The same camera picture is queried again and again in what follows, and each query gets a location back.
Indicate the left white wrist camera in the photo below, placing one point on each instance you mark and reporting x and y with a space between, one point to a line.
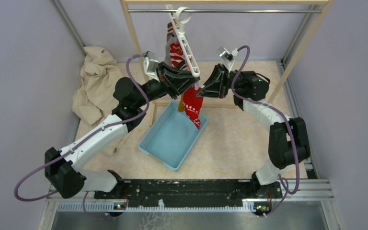
150 63

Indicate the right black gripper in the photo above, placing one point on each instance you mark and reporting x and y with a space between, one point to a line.
217 85

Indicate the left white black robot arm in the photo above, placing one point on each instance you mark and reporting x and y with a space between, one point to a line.
65 167

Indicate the red Santa Christmas sock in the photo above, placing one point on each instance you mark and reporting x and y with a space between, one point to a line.
193 105

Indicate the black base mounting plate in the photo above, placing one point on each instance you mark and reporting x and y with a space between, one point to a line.
190 193

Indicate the grey striped-cuff sock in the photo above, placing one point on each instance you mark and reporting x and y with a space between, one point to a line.
170 31

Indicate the red white striped sock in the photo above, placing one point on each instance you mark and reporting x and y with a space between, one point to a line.
177 56

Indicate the white plastic clip hanger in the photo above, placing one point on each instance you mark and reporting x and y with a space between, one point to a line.
179 18

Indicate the blue plastic basket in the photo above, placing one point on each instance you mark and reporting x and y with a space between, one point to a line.
172 136

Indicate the beige crumpled cloth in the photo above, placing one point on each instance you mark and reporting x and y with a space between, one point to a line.
93 101

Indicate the metal rack rod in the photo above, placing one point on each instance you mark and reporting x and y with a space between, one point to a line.
228 11

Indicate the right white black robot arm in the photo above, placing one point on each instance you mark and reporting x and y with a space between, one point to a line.
288 139

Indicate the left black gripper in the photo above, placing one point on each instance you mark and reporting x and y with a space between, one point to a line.
175 81

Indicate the mustard yellow sock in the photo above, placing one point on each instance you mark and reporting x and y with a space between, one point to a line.
181 106

